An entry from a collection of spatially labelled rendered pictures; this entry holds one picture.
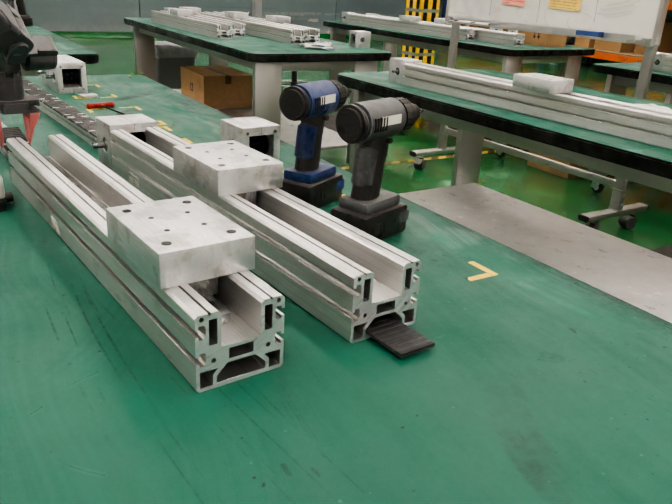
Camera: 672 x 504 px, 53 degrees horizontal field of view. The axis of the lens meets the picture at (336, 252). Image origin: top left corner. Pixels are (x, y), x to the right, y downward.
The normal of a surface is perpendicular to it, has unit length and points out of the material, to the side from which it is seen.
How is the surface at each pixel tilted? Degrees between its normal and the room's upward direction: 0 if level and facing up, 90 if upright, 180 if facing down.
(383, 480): 0
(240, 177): 90
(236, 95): 91
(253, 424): 0
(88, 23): 90
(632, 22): 90
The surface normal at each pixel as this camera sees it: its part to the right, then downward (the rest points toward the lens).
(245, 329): 0.05, -0.92
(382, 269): -0.81, 0.18
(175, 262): 0.58, 0.33
